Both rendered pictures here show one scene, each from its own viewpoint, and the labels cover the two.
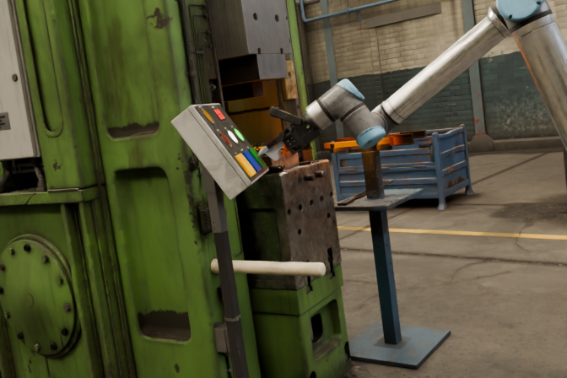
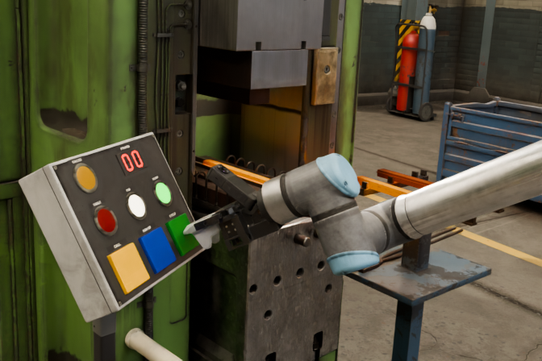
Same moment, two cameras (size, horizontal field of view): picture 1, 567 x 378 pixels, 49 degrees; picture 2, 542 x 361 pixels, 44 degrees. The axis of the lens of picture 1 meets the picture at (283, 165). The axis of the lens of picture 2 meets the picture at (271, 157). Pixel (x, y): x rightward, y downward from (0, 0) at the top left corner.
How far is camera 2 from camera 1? 0.92 m
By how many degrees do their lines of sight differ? 15
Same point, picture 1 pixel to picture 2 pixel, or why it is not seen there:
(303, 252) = (267, 342)
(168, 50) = (106, 30)
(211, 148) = (68, 238)
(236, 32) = (226, 13)
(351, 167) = (463, 139)
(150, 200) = not seen: hidden behind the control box
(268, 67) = (271, 71)
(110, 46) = not seen: outside the picture
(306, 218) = (285, 294)
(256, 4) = not seen: outside the picture
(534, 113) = not seen: outside the picture
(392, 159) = (517, 143)
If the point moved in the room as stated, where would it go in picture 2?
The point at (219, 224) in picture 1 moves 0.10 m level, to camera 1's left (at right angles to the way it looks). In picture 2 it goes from (100, 325) to (56, 317)
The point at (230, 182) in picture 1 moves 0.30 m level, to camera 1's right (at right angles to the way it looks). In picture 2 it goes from (89, 298) to (255, 325)
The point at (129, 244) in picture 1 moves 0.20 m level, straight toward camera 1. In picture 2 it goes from (50, 263) to (27, 293)
